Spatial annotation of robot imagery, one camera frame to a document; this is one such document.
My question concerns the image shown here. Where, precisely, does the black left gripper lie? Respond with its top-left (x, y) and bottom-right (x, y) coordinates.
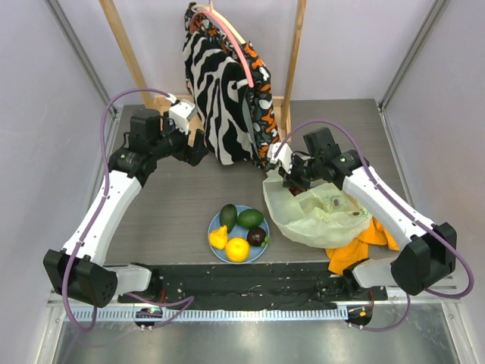
top-left (151, 112), bottom-right (208, 166)

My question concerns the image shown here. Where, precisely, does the pale green plastic bag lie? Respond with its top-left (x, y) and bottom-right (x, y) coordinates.
top-left (262, 171), bottom-right (372, 249)

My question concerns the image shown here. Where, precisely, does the green fake avocado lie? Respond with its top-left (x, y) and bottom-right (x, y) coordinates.
top-left (219, 204), bottom-right (238, 234)

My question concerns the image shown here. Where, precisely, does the green fake fruit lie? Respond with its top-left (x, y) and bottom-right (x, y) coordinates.
top-left (237, 209), bottom-right (264, 230)

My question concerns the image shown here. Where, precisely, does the yellow fake pear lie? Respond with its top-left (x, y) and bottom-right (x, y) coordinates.
top-left (208, 224), bottom-right (228, 249)

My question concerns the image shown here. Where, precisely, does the dark purple fake mangosteen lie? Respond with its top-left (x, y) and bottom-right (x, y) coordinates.
top-left (246, 227), bottom-right (269, 247)

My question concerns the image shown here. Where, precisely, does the yellow fake orange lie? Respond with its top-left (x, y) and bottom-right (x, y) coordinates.
top-left (224, 237), bottom-right (251, 263)

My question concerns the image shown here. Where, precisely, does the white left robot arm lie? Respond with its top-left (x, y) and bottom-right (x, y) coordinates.
top-left (43, 100), bottom-right (208, 308)

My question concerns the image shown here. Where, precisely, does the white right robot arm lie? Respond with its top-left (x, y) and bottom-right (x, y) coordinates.
top-left (268, 127), bottom-right (457, 300)

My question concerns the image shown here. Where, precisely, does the wooden clothes rack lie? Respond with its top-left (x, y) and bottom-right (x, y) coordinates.
top-left (99, 1), bottom-right (306, 137)

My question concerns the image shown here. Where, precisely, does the zebra patterned garment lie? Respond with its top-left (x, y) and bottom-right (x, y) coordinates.
top-left (183, 2), bottom-right (280, 170)

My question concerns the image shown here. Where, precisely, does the orange cloth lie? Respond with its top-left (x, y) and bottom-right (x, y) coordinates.
top-left (325, 218), bottom-right (400, 275)

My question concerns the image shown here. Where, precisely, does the pink clothes hanger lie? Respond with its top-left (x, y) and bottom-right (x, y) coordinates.
top-left (189, 1), bottom-right (254, 88)

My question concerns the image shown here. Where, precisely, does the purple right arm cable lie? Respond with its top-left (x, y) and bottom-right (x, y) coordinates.
top-left (272, 120), bottom-right (475, 297)

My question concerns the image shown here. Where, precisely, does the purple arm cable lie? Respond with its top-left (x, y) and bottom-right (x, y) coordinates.
top-left (272, 120), bottom-right (475, 297)
top-left (62, 89), bottom-right (179, 333)

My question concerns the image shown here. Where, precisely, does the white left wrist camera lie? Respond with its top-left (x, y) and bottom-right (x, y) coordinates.
top-left (167, 93), bottom-right (196, 135)

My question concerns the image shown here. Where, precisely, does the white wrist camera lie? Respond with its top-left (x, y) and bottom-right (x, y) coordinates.
top-left (264, 142), bottom-right (293, 173)
top-left (167, 93), bottom-right (196, 135)

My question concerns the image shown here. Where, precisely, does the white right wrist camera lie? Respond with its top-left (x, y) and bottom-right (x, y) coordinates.
top-left (264, 142), bottom-right (293, 173)

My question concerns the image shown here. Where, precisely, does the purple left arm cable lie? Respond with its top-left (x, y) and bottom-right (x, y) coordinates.
top-left (62, 89), bottom-right (179, 333)

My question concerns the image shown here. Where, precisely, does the white slotted cable duct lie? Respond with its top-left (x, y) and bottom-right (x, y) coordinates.
top-left (64, 307), bottom-right (349, 322)

